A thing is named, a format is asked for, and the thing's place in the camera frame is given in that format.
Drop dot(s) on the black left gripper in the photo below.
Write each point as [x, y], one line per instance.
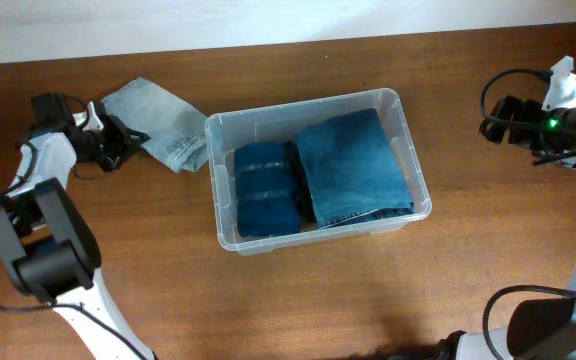
[127, 134]

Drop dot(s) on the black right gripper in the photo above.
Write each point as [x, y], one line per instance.
[523, 110]

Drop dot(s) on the light grey jeans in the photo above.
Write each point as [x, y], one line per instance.
[175, 127]

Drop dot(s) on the dark teal garment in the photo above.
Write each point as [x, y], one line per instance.
[265, 191]

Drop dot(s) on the black garment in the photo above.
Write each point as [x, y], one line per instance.
[302, 194]

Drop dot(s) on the blue jeans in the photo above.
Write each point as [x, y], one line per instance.
[351, 171]

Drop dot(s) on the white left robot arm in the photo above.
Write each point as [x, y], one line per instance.
[46, 248]

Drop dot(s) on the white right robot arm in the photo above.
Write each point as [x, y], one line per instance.
[529, 321]

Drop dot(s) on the clear plastic storage bin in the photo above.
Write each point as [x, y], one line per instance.
[225, 132]

